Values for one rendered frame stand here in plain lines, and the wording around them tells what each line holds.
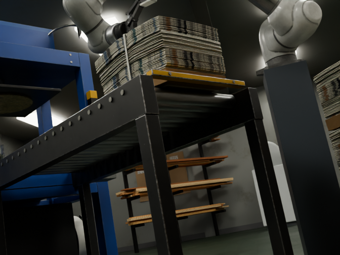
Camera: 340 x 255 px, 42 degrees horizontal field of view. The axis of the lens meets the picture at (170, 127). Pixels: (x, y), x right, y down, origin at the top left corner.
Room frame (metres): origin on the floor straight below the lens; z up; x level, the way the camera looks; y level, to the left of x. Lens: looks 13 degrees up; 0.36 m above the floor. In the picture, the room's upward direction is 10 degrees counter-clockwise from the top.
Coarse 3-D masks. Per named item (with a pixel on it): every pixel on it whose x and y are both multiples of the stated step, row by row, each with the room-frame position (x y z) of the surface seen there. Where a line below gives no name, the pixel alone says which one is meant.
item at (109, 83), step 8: (112, 48) 1.49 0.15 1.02; (104, 56) 1.53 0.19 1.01; (112, 56) 1.50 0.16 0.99; (120, 56) 1.47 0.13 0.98; (96, 64) 1.58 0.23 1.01; (104, 64) 1.54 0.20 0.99; (112, 64) 1.51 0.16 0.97; (120, 64) 1.48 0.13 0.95; (104, 72) 1.55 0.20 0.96; (112, 72) 1.52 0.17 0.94; (120, 72) 1.49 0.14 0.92; (104, 80) 1.56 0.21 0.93; (112, 80) 1.53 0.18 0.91; (120, 80) 1.49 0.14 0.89; (104, 88) 1.58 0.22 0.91; (112, 88) 1.53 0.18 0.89
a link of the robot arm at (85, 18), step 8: (64, 0) 1.61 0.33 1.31; (72, 0) 1.60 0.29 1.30; (80, 0) 1.61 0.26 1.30; (88, 0) 1.62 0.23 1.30; (96, 0) 1.65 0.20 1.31; (104, 0) 1.70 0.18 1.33; (64, 8) 1.63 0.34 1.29; (72, 8) 1.61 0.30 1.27; (80, 8) 1.61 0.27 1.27; (88, 8) 1.63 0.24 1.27; (96, 8) 1.65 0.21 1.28; (72, 16) 1.64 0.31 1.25; (80, 16) 1.63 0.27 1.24; (88, 16) 1.64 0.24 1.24; (96, 16) 1.66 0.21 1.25; (80, 24) 1.66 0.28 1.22; (88, 24) 1.66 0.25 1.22; (96, 24) 1.67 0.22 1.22
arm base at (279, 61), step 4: (280, 56) 2.01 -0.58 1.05; (284, 56) 2.01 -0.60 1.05; (288, 56) 2.01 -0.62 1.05; (292, 56) 2.02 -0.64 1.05; (272, 60) 2.03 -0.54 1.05; (276, 60) 2.02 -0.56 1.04; (280, 60) 2.01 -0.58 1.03; (284, 60) 2.00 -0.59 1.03; (288, 60) 2.01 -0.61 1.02; (292, 60) 2.00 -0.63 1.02; (296, 60) 1.99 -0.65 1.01; (300, 60) 1.98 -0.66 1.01; (268, 64) 2.05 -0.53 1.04; (272, 64) 2.03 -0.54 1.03; (276, 64) 2.01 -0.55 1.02; (280, 64) 2.00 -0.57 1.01; (284, 64) 2.00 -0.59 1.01; (264, 68) 2.08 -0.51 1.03; (268, 68) 2.01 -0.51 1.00; (256, 72) 2.09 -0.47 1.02; (260, 72) 2.09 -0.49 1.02
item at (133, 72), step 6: (126, 36) 1.43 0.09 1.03; (120, 42) 1.46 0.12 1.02; (126, 42) 1.44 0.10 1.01; (120, 48) 1.47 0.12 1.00; (132, 48) 1.42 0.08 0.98; (132, 54) 1.42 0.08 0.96; (132, 60) 1.43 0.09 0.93; (126, 66) 1.46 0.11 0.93; (132, 66) 1.44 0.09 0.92; (126, 72) 1.46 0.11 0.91; (132, 72) 1.44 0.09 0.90
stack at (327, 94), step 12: (324, 72) 1.60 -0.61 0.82; (336, 72) 1.55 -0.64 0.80; (324, 84) 1.62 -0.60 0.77; (336, 84) 1.56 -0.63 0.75; (324, 96) 1.63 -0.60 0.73; (336, 96) 1.58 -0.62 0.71; (324, 108) 1.65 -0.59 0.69; (336, 108) 1.59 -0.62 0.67; (336, 132) 1.62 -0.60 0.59; (336, 144) 1.63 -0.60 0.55; (336, 156) 1.65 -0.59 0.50
